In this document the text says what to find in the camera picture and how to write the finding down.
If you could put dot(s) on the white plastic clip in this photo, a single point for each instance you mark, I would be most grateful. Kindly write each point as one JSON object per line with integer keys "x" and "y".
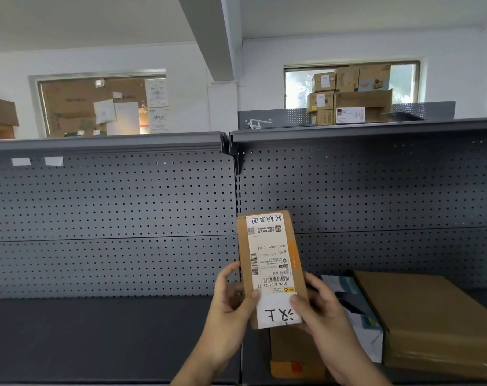
{"x": 257, "y": 123}

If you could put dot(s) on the person's right hand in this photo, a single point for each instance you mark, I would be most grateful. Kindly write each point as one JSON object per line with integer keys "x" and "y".
{"x": 336, "y": 337}

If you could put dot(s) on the grey blue box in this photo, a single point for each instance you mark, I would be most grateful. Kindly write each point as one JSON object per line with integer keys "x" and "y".
{"x": 364, "y": 325}

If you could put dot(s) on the orange white small box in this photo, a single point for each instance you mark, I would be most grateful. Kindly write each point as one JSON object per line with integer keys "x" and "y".
{"x": 291, "y": 353}

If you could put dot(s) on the small labelled cardboard carton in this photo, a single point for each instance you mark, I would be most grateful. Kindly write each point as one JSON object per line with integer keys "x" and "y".
{"x": 322, "y": 117}
{"x": 324, "y": 81}
{"x": 320, "y": 101}

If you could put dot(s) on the white paper sheet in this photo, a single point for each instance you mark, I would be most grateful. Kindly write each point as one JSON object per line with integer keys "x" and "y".
{"x": 124, "y": 118}
{"x": 104, "y": 111}

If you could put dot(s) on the brown box orange stripe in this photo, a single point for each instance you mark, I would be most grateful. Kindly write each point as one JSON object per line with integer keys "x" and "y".
{"x": 243, "y": 245}

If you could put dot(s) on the large printed cardboard carton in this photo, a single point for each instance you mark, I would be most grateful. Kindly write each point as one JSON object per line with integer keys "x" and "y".
{"x": 0, "y": 112}

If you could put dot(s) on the white printed carton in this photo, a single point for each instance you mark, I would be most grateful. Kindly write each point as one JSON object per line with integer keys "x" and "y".
{"x": 159, "y": 119}
{"x": 156, "y": 93}

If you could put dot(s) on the person's left hand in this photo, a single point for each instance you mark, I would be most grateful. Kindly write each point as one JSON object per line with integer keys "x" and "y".
{"x": 227, "y": 325}

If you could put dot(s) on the cardboard boxes at window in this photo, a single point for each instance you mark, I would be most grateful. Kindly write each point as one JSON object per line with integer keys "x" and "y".
{"x": 297, "y": 84}

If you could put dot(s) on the white sticker label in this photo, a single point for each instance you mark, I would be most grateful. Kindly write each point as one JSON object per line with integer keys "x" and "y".
{"x": 53, "y": 161}
{"x": 21, "y": 161}

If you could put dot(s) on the grey metal pegboard shelf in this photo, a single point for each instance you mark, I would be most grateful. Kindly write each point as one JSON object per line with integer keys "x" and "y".
{"x": 106, "y": 205}

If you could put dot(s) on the black flat device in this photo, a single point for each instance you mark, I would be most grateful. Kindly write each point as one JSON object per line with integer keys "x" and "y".
{"x": 402, "y": 116}

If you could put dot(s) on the cardboard-covered window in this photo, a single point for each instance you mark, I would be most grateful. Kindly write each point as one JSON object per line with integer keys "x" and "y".
{"x": 66, "y": 100}

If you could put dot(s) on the brown cardboard box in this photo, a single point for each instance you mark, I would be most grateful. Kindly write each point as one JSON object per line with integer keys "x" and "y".
{"x": 428, "y": 317}

